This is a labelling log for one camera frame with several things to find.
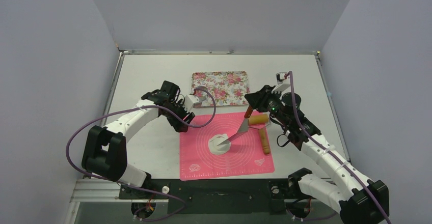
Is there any white dough lump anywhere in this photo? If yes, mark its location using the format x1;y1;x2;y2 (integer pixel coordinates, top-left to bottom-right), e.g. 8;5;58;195
208;134;231;155

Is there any floral rectangular tray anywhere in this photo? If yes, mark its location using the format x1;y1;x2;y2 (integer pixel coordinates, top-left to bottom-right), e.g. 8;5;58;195
192;71;250;107

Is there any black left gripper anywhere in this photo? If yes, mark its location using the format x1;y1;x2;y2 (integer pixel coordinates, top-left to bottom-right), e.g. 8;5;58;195
163;100;195;132

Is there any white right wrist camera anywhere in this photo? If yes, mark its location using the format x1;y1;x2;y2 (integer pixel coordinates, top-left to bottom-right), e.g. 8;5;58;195
272;72;290;94

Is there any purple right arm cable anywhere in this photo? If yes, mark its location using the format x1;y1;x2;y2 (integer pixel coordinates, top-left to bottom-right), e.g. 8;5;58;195
285;70;393;224

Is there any pink silicone baking mat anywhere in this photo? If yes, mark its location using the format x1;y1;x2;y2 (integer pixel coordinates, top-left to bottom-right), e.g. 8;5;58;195
179;113;275;181

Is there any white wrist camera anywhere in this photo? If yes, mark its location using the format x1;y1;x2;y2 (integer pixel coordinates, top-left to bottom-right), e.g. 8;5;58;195
183;95;200;112
272;72;290;94

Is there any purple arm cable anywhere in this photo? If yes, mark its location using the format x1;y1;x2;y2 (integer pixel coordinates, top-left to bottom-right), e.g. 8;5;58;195
65;86;217;222
285;70;393;224

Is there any wooden rolling pin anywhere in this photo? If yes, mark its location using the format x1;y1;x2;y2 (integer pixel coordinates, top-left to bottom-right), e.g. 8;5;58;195
248;114;271;155

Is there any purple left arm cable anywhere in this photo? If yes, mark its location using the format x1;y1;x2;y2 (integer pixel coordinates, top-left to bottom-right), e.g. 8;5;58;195
65;86;217;222

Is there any round metal dough cutter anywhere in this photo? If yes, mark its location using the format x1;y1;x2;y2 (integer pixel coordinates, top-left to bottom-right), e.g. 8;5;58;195
194;86;208;101

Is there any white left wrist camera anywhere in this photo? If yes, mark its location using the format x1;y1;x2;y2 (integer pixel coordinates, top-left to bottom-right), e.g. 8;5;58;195
183;95;200;112

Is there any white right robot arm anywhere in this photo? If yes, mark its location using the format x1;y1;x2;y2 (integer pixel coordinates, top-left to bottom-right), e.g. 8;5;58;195
245;85;390;223

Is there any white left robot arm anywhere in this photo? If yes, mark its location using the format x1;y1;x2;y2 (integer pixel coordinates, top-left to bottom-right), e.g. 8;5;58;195
82;81;200;199

